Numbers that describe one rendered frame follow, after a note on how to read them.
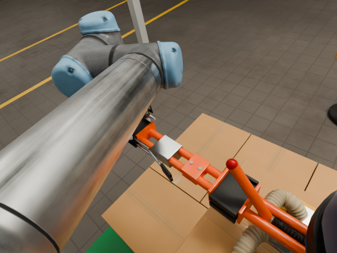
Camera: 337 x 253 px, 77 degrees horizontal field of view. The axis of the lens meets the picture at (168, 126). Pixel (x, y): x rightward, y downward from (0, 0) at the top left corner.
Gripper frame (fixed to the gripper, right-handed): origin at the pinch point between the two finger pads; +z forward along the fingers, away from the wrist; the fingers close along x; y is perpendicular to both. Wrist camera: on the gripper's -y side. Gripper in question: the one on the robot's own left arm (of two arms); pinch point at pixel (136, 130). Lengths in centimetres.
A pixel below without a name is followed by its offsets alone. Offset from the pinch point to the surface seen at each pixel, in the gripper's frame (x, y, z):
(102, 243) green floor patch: -41, -44, 120
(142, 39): 164, -214, 84
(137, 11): 168, -214, 46
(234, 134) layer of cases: 67, -1, 66
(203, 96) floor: 142, -85, 121
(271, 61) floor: 250, -52, 122
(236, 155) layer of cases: 53, 10, 66
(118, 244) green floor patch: -33, -34, 120
